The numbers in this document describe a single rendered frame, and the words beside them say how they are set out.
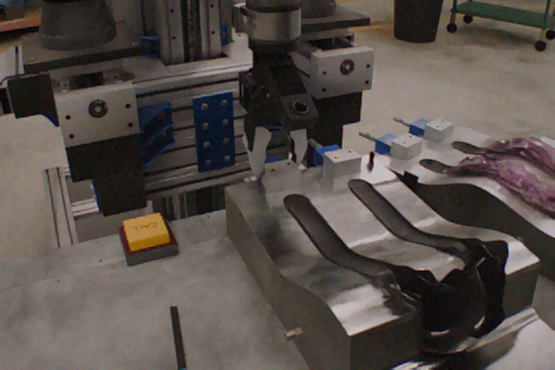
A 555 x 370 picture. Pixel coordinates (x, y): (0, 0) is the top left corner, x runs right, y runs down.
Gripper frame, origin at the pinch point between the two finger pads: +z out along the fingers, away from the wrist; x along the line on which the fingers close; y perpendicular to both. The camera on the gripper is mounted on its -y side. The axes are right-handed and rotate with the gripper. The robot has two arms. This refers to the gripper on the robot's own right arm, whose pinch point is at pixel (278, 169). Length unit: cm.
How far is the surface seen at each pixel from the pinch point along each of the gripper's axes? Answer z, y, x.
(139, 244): 8.3, 1.0, 22.4
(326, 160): 0.3, 0.1, -8.3
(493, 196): 2.1, -17.5, -27.9
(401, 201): 2.6, -12.0, -14.6
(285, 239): 2.7, -13.2, 4.8
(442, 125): 3.0, 7.5, -38.4
